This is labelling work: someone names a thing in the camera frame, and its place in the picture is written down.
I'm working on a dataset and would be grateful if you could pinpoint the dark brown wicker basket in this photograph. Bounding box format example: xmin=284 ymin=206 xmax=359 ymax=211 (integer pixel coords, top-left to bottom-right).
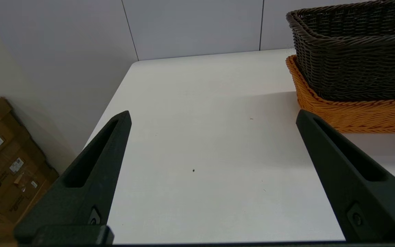
xmin=286 ymin=0 xmax=395 ymax=102

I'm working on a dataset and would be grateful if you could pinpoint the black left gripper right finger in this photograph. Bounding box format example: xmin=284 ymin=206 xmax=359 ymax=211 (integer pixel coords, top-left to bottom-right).
xmin=296 ymin=109 xmax=395 ymax=242

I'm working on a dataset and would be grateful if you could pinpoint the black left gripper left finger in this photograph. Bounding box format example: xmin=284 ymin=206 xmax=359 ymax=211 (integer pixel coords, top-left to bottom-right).
xmin=14 ymin=110 xmax=132 ymax=245

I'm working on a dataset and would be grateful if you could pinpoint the orange wicker basket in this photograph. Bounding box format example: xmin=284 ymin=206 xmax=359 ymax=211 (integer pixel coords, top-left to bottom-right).
xmin=285 ymin=55 xmax=395 ymax=133

